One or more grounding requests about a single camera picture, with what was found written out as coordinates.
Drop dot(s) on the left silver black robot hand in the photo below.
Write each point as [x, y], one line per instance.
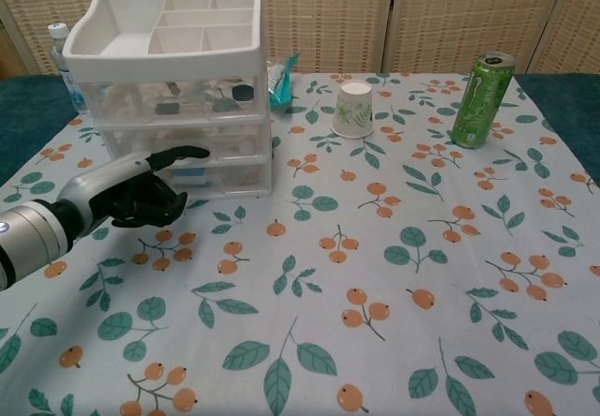
[108, 177]

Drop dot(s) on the white plastic drawer organizer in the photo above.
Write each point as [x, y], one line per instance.
[140, 62]

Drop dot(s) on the clear plastic drawer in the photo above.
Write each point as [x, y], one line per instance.
[244, 179]
[131, 102]
[234, 144]

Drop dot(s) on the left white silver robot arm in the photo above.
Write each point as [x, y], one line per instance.
[28, 238]

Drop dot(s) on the grey square block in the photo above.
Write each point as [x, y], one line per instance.
[168, 109]

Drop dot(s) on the clear plastic water bottle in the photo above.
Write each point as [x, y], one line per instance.
[70, 88]

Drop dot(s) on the dark teal table cover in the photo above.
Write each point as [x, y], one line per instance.
[28, 107]

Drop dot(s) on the black round cap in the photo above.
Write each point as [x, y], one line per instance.
[243, 93]

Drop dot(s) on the teal snack bag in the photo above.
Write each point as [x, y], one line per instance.
[280, 88]

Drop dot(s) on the fruit and leaf print tablecloth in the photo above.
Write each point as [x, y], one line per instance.
[328, 271]

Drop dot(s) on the white leaf-print paper cup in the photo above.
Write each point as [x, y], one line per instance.
[351, 111]

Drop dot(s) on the woven folding screen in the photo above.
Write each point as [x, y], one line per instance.
[328, 13]

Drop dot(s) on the green drink can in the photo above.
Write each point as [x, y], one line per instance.
[478, 107]

